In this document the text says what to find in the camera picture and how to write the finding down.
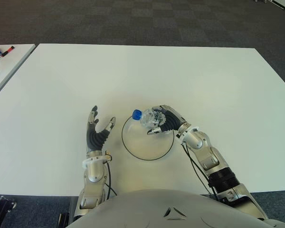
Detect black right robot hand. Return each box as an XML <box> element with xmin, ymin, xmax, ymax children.
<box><xmin>146</xmin><ymin>104</ymin><xmax>190</xmax><ymax>136</ymax></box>

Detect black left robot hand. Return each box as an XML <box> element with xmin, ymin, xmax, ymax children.
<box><xmin>85</xmin><ymin>105</ymin><xmax>117</xmax><ymax>153</ymax></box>

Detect clear blue-capped water bottle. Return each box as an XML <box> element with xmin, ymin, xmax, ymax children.
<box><xmin>132</xmin><ymin>106</ymin><xmax>167</xmax><ymax>130</ymax></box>

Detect white black-rimmed plate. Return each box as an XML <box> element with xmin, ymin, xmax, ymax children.
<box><xmin>121</xmin><ymin>114</ymin><xmax>174</xmax><ymax>162</ymax></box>

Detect grey robot torso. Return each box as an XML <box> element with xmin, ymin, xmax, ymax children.
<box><xmin>71</xmin><ymin>189</ymin><xmax>285</xmax><ymax>228</ymax></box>

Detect red black marker pen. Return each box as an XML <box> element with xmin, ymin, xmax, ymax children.
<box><xmin>0</xmin><ymin>45</ymin><xmax>15</xmax><ymax>57</ymax></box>

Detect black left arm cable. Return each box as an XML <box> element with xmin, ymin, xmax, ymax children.
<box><xmin>104</xmin><ymin>161</ymin><xmax>117</xmax><ymax>198</ymax></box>

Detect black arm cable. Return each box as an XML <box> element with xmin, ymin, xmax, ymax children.
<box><xmin>180</xmin><ymin>140</ymin><xmax>219</xmax><ymax>198</ymax></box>
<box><xmin>104</xmin><ymin>161</ymin><xmax>117</xmax><ymax>198</ymax></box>

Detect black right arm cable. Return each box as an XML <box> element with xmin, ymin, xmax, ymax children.
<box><xmin>180</xmin><ymin>140</ymin><xmax>219</xmax><ymax>198</ymax></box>

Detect black metal frame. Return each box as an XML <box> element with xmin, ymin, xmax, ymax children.
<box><xmin>0</xmin><ymin>195</ymin><xmax>17</xmax><ymax>228</ymax></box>

